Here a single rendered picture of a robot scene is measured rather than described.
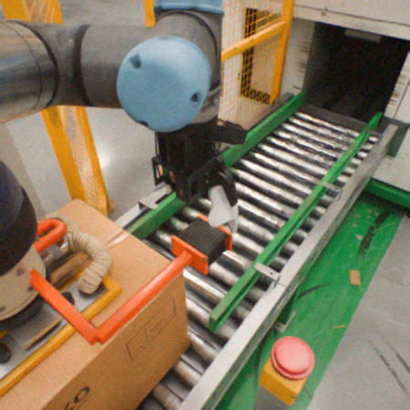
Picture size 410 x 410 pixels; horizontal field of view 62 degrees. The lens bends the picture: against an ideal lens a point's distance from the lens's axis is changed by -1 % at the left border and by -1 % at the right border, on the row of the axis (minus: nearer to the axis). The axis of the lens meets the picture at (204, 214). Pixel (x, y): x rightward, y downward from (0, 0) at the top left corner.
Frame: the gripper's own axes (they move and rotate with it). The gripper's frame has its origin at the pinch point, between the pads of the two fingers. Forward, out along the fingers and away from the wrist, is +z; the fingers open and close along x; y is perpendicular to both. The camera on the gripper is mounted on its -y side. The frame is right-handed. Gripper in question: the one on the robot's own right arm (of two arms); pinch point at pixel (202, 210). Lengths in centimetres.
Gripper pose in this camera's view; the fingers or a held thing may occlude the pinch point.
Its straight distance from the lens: 61.8
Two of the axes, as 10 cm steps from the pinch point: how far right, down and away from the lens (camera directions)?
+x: 7.7, 4.5, -4.5
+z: 0.0, 7.1, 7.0
